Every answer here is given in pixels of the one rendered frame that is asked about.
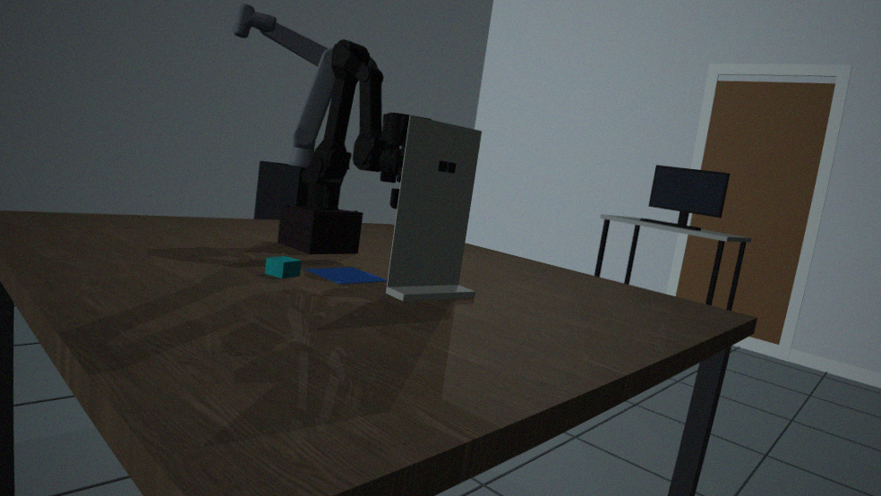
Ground blue square mat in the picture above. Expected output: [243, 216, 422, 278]
[306, 268, 388, 284]

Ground teal cube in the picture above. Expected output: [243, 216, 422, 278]
[265, 256, 302, 278]

